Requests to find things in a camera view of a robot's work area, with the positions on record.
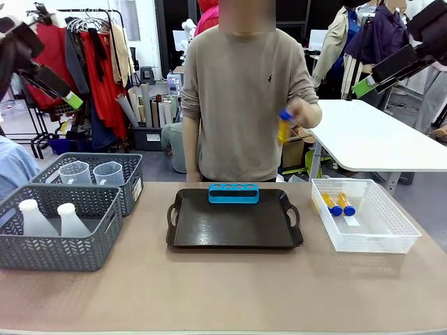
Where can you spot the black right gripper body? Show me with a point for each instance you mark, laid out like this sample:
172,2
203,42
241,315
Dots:
433,24

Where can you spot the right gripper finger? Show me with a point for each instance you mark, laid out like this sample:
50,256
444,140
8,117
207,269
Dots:
408,76
394,66

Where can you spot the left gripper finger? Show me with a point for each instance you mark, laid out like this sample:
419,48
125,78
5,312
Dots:
52,80
38,86

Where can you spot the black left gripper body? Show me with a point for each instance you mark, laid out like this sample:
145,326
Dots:
21,45

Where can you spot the clear plastic measuring beaker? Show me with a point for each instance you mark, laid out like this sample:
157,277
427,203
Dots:
109,174
75,173

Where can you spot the yellow tube with blue cap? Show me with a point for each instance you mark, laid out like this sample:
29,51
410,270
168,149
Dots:
283,130
346,205
331,205

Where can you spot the white plastic flask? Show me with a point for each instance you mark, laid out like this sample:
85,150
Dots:
71,223
35,223

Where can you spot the person's right forearm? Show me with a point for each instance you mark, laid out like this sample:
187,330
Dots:
192,146

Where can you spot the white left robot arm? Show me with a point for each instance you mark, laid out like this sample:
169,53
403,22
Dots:
10,23

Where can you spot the person's left hand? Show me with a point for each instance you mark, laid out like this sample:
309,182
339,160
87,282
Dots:
307,113

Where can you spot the person's right hand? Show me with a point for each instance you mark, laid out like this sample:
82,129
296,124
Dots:
194,177

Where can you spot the red garment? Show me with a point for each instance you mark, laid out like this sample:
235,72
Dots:
54,52

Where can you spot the dark grey jacket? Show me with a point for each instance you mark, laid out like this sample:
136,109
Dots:
75,63

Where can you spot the mannequin with purple shirt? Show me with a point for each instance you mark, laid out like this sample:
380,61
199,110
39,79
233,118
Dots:
380,38

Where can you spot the person in grey trousers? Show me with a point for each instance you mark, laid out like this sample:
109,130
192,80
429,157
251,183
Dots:
433,97

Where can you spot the black scarf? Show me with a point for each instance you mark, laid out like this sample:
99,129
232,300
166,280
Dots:
99,52

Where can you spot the long red dress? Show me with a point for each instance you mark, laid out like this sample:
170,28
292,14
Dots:
104,104

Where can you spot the white desk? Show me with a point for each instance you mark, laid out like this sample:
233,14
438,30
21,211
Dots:
370,136

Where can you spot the beige garment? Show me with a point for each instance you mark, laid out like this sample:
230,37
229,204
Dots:
122,56

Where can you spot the white paper roll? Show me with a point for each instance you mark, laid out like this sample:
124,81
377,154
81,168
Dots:
126,110

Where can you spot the person in light blue shirt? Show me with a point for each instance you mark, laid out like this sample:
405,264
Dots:
15,167

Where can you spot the black clothes rack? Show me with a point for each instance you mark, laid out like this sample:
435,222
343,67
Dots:
120,21

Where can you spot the grey step stool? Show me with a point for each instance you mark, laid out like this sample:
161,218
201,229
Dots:
146,75

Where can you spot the grey paper roll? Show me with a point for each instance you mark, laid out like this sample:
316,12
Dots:
146,104

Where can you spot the brown paper roll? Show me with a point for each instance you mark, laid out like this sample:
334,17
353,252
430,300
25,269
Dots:
155,113

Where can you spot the grey storage bin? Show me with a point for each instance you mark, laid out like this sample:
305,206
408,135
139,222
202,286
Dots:
146,139

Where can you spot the grey basket with label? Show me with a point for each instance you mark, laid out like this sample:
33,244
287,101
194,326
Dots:
131,167

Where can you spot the cardboard box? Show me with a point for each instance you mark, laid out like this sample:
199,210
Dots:
293,150

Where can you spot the crouching person in grey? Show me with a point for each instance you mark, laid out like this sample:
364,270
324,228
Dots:
174,146

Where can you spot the person in beige sweater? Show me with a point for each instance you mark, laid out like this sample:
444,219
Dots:
241,104

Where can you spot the grey basket without label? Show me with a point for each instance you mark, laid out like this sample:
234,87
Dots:
59,251

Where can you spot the person in red hoodie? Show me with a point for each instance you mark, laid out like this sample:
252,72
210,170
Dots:
207,17

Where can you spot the white perforated plastic basket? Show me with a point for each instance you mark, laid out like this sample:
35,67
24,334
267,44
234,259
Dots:
370,241

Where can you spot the blue tube rack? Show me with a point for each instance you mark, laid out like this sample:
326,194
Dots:
234,199

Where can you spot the black serving tray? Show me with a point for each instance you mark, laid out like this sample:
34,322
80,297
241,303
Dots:
230,227

